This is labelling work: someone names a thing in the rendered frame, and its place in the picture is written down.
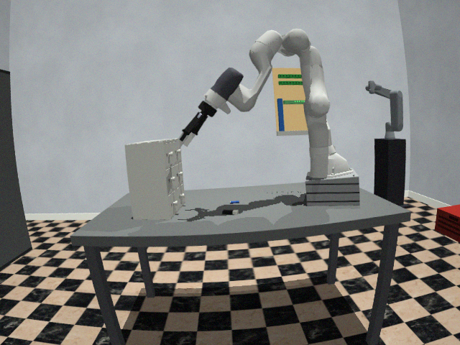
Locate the white chest of drawers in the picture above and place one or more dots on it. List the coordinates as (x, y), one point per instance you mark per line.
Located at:
(146, 172)

